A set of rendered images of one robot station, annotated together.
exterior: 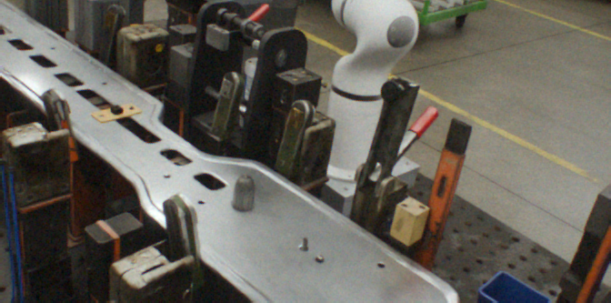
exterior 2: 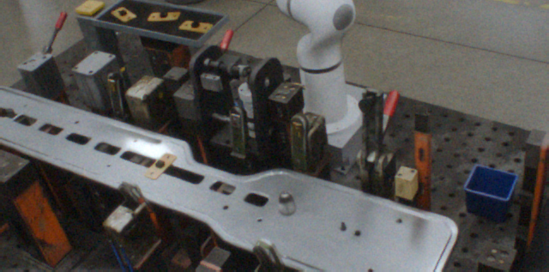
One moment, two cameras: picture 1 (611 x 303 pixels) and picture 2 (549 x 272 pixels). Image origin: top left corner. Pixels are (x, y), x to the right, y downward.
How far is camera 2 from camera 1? 0.44 m
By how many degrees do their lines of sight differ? 11
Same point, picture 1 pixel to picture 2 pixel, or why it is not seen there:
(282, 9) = not seen: outside the picture
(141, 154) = (198, 196)
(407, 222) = (406, 185)
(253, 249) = (311, 243)
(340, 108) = (313, 82)
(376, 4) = (316, 3)
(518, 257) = (484, 139)
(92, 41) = (103, 104)
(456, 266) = (441, 166)
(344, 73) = (307, 57)
